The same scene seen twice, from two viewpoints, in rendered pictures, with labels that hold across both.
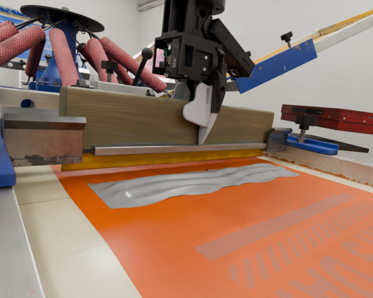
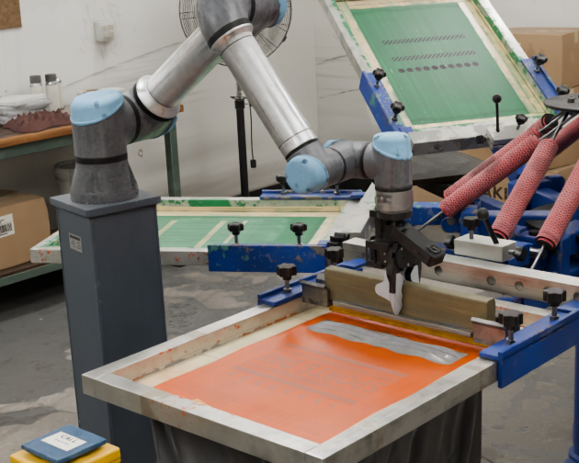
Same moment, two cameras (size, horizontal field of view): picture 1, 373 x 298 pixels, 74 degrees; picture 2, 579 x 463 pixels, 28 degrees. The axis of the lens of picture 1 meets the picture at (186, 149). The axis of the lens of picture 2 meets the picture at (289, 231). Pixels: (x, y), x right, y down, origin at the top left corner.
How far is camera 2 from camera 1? 2.30 m
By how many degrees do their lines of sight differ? 81
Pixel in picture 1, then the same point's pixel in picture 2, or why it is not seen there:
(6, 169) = (275, 300)
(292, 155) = not seen: hidden behind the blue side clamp
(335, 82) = not seen: outside the picture
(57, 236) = (278, 326)
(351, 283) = (287, 362)
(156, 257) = (278, 339)
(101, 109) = (338, 280)
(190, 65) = (374, 259)
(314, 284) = (282, 357)
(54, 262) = (266, 330)
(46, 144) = (313, 295)
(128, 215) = (302, 331)
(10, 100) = not seen: hidden behind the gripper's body
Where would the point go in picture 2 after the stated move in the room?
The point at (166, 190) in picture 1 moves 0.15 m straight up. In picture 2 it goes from (333, 330) to (330, 260)
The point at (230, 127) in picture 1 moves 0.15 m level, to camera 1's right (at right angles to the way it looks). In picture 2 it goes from (428, 307) to (448, 332)
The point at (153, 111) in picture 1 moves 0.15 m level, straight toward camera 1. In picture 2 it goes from (365, 285) to (295, 294)
